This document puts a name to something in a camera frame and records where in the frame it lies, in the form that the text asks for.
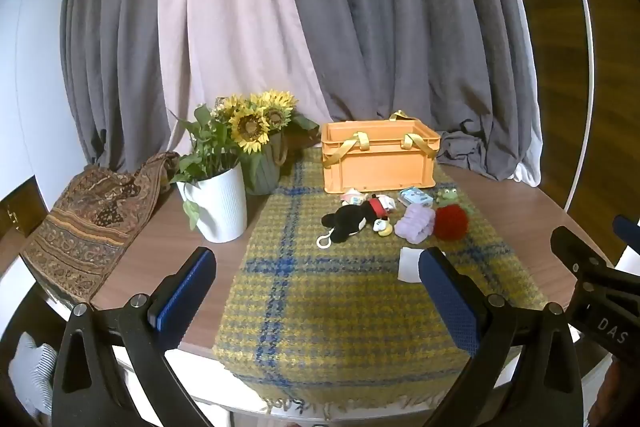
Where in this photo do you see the orange plastic crate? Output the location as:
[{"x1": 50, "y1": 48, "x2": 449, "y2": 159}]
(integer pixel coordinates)
[{"x1": 320, "y1": 111, "x2": 442, "y2": 195}]

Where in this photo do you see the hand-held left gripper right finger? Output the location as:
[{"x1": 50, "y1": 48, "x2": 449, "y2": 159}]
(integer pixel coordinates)
[{"x1": 419, "y1": 247, "x2": 586, "y2": 427}]

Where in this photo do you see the red pompom ball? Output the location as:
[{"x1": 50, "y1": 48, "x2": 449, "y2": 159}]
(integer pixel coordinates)
[{"x1": 432, "y1": 203, "x2": 470, "y2": 240}]

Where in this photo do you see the black mouse plush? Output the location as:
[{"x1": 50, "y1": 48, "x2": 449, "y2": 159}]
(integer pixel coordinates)
[{"x1": 316, "y1": 194, "x2": 398, "y2": 250}]

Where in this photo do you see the pink curtain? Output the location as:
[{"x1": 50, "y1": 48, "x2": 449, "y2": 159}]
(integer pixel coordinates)
[{"x1": 159, "y1": 0, "x2": 333, "y2": 158}]

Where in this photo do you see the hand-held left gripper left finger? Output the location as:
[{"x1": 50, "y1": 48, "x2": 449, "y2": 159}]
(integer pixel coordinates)
[{"x1": 50, "y1": 247, "x2": 236, "y2": 427}]

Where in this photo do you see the grey-green vase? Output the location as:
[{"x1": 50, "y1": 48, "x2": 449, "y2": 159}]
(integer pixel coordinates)
[{"x1": 242, "y1": 132, "x2": 289, "y2": 196}]

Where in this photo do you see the blue tissue packet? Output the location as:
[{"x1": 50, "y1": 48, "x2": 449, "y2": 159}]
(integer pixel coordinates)
[{"x1": 398, "y1": 187, "x2": 434, "y2": 208}]

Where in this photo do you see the white striped cloth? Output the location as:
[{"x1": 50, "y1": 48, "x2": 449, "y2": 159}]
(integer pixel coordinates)
[{"x1": 10, "y1": 332, "x2": 59, "y2": 419}]

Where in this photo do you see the white paper card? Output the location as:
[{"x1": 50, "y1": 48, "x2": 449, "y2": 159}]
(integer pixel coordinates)
[{"x1": 398, "y1": 247, "x2": 426, "y2": 283}]

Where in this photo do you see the green frog toy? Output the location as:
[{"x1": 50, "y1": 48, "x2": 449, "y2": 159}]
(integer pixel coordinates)
[{"x1": 434, "y1": 187, "x2": 474, "y2": 214}]

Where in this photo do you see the green leafy plant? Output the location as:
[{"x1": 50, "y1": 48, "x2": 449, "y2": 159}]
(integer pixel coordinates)
[{"x1": 167, "y1": 104, "x2": 242, "y2": 233}]

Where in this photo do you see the yellow plaid blanket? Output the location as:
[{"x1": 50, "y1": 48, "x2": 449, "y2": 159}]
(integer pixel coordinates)
[{"x1": 212, "y1": 147, "x2": 548, "y2": 418}]

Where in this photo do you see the sunflower bouquet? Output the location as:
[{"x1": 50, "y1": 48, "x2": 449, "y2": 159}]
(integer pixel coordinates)
[{"x1": 212, "y1": 89, "x2": 321, "y2": 155}]

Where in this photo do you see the purple fluffy scrunchie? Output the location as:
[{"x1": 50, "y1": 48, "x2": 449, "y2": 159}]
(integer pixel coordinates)
[{"x1": 394, "y1": 204, "x2": 437, "y2": 243}]

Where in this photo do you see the white ribbed pot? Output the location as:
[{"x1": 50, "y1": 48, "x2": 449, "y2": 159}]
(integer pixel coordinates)
[{"x1": 176, "y1": 163, "x2": 248, "y2": 244}]

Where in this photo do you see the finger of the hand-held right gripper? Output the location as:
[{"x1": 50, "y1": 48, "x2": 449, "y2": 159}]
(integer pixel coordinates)
[
  {"x1": 612, "y1": 214, "x2": 640, "y2": 257},
  {"x1": 550, "y1": 226, "x2": 615, "y2": 288}
]

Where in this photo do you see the grey curtain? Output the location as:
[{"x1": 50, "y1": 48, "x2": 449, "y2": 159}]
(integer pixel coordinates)
[
  {"x1": 60, "y1": 0, "x2": 173, "y2": 175},
  {"x1": 277, "y1": 0, "x2": 544, "y2": 186}
]

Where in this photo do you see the brown patterned cloth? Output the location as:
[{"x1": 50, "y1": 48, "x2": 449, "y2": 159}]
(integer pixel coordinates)
[{"x1": 22, "y1": 152, "x2": 181, "y2": 305}]

